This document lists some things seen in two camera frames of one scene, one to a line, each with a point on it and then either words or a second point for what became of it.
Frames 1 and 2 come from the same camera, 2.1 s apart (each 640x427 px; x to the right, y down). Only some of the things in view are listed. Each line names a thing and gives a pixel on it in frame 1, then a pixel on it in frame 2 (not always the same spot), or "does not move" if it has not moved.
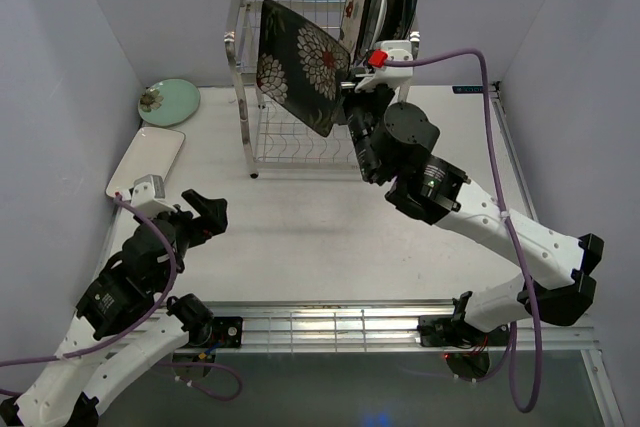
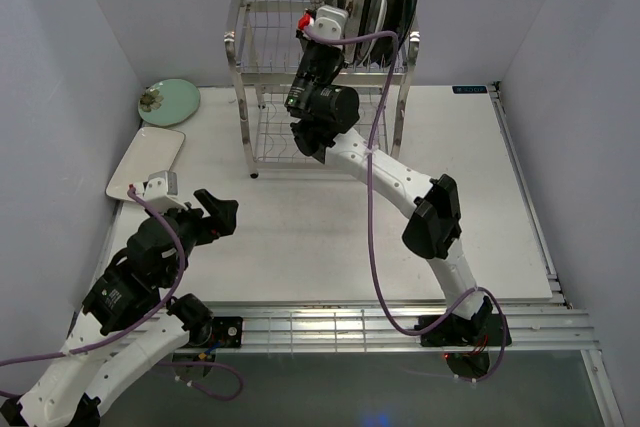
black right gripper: (381, 93) → (342, 63)
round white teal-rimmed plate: (375, 22) does not move
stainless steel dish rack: (272, 141) does not move
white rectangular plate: (152, 151) does not move
